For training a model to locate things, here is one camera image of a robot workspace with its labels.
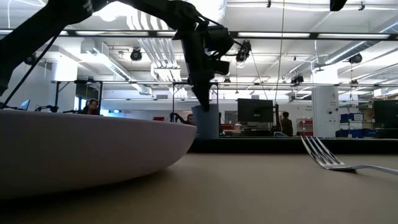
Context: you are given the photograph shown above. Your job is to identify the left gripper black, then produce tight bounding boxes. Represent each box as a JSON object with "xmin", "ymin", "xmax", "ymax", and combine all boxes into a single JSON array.
[{"xmin": 177, "ymin": 17, "xmax": 217, "ymax": 113}]

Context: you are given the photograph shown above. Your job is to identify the blue ribbed cup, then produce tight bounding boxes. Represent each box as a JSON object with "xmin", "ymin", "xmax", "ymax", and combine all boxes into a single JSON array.
[{"xmin": 191, "ymin": 104, "xmax": 220, "ymax": 139}]

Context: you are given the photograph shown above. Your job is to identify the lavender round plate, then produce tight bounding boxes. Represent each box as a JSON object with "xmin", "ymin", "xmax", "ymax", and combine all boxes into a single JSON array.
[{"xmin": 0, "ymin": 108, "xmax": 198, "ymax": 200}]

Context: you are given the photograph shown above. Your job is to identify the fork with orange handle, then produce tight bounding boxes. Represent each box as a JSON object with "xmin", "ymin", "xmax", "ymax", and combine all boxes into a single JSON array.
[{"xmin": 300, "ymin": 135, "xmax": 398, "ymax": 176}]

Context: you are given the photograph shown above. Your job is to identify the dark green serving tray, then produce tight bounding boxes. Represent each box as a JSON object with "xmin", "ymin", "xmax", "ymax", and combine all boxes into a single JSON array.
[{"xmin": 187, "ymin": 138, "xmax": 398, "ymax": 154}]

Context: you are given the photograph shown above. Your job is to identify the black computer monitor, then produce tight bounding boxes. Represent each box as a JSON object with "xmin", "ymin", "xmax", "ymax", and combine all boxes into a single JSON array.
[
  {"xmin": 373, "ymin": 99, "xmax": 398, "ymax": 129},
  {"xmin": 237, "ymin": 98, "xmax": 274, "ymax": 123}
]

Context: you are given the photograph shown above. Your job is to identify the black round ceiling fixture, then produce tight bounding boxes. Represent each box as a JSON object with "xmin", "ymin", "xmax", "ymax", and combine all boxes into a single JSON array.
[
  {"xmin": 129, "ymin": 47, "xmax": 143, "ymax": 62},
  {"xmin": 348, "ymin": 53, "xmax": 363, "ymax": 65}
]

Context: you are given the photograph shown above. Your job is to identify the cart with red bins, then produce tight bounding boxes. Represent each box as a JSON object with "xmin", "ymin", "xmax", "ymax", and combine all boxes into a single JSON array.
[{"xmin": 296, "ymin": 118, "xmax": 314, "ymax": 138}]

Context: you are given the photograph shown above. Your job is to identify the blue storage bins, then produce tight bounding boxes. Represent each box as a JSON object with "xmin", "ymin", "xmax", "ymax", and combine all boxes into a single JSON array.
[{"xmin": 335, "ymin": 112, "xmax": 377, "ymax": 138}]

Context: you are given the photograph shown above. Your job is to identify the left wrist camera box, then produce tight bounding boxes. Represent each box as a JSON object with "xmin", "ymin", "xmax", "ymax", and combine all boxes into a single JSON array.
[{"xmin": 203, "ymin": 25, "xmax": 234, "ymax": 76}]

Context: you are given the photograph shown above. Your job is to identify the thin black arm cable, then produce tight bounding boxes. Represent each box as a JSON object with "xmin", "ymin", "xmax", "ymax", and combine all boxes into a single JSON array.
[{"xmin": 0, "ymin": 29, "xmax": 63, "ymax": 110}]

